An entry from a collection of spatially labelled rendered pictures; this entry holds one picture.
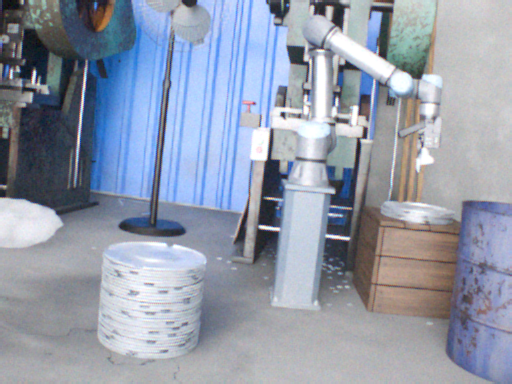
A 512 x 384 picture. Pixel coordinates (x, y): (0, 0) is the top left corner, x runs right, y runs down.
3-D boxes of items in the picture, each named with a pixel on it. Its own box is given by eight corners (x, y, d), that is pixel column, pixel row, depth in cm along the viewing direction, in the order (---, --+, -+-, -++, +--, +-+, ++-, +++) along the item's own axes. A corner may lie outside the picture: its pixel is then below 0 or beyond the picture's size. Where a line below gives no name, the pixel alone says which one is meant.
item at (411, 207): (427, 205, 231) (428, 203, 231) (470, 217, 204) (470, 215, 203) (371, 201, 224) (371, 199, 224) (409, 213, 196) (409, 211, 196)
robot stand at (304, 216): (320, 310, 194) (336, 189, 191) (270, 305, 194) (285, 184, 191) (314, 295, 212) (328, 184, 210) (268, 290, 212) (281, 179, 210)
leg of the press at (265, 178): (253, 265, 250) (275, 72, 246) (229, 262, 252) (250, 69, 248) (275, 232, 341) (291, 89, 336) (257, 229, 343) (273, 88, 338)
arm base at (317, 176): (331, 188, 193) (334, 161, 193) (289, 184, 193) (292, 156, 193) (324, 184, 208) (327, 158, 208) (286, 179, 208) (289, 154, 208)
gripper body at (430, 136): (438, 149, 192) (441, 116, 191) (414, 147, 196) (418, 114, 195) (439, 149, 199) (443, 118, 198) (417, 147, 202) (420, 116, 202)
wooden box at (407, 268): (465, 321, 194) (479, 231, 192) (367, 311, 197) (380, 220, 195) (434, 290, 234) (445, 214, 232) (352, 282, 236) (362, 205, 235)
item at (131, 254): (192, 277, 135) (192, 274, 135) (86, 259, 139) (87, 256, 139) (215, 253, 163) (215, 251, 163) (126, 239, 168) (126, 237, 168)
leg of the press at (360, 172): (368, 281, 241) (392, 84, 236) (343, 278, 243) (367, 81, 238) (360, 243, 331) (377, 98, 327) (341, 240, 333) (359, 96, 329)
